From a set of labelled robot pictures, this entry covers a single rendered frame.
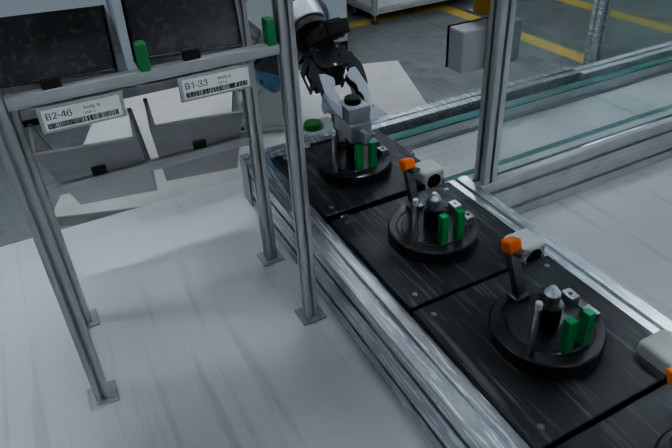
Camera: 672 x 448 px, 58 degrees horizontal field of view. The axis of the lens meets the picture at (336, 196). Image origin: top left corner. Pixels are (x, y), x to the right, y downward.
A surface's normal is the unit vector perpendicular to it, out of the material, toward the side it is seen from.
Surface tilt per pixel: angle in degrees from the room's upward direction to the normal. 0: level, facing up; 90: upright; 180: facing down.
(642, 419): 0
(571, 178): 90
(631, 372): 0
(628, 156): 90
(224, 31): 65
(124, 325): 0
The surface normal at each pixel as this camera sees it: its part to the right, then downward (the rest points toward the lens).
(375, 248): -0.04, -0.84
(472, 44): 0.46, 0.46
